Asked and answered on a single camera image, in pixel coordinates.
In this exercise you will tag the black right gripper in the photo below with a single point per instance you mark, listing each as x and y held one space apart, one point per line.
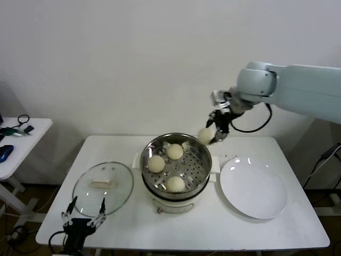
222 120

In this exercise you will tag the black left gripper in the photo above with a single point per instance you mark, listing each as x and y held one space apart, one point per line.
77 226

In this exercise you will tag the white steamed baozi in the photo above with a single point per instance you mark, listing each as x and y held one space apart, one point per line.
156 163
205 136
174 151
175 184

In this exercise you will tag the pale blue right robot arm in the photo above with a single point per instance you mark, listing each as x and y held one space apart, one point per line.
301 85

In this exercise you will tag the perforated steel steamer basket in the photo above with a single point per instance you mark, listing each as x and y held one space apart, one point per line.
197 170

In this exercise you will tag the white round plate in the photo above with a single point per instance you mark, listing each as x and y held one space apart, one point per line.
253 186

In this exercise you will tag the white electric cooker base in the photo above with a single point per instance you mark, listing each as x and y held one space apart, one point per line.
173 206

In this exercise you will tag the white side table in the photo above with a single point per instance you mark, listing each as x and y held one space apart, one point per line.
34 136

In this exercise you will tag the blue computer mouse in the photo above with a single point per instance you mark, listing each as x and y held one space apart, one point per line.
5 153

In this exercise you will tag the small black device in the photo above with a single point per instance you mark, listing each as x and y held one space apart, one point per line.
28 129

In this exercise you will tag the white table frame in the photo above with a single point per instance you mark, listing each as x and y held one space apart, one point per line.
334 198

